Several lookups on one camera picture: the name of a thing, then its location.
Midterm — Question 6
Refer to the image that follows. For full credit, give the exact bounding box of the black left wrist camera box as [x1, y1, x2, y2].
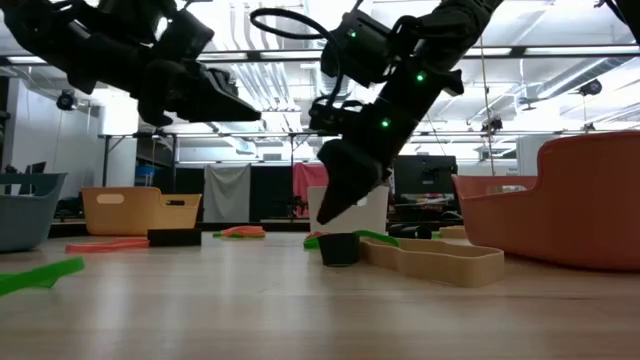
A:
[157, 8, 216, 66]

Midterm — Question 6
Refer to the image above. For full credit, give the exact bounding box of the grey hanging cloth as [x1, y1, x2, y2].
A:
[203, 164, 251, 225]

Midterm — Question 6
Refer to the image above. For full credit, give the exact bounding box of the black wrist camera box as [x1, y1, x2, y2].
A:
[157, 8, 216, 66]
[308, 97, 366, 135]

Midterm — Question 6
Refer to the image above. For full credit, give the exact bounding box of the black background table frame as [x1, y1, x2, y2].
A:
[97, 130, 366, 221]

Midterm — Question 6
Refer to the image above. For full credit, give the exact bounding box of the yellow plastic basket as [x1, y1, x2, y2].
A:
[81, 187, 203, 237]

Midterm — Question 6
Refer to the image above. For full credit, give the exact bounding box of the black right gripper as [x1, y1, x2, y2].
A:
[316, 74, 436, 226]

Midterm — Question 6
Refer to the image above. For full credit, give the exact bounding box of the teal plastic basket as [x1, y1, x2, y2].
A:
[0, 173, 68, 254]

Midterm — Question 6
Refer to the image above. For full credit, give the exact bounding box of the white plastic basket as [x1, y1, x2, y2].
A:
[307, 186, 390, 235]

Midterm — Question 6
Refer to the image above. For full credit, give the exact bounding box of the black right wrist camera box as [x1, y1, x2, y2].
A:
[308, 97, 366, 135]

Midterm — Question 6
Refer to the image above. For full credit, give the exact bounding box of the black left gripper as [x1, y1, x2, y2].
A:
[64, 29, 262, 128]

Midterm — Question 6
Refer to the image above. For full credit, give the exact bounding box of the black aluminium table frame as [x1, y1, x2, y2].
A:
[49, 219, 466, 239]

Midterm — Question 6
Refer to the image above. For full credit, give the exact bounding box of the blue storage bin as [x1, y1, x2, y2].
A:
[134, 165, 156, 188]

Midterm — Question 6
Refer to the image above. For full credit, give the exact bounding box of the black right camera cable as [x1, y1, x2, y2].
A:
[249, 7, 346, 109]

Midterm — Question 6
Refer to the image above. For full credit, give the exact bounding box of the red hanging cloth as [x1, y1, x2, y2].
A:
[293, 163, 329, 219]

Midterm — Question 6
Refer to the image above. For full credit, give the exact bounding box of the small black cup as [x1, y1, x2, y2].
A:
[317, 233, 361, 267]

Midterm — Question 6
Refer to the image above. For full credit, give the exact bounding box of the black overhead frame bar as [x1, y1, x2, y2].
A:
[0, 46, 640, 65]

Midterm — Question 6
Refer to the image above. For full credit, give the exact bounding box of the small dark desk monitor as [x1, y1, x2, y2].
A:
[22, 161, 47, 196]

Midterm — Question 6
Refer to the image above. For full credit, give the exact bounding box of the thin hanging cable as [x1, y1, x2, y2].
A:
[478, 37, 496, 176]

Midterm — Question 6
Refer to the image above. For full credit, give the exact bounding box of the black monitor screen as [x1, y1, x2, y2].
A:
[393, 155, 458, 197]

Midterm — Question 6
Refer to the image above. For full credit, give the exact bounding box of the orange plastic basket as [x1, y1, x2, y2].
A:
[452, 132, 640, 274]

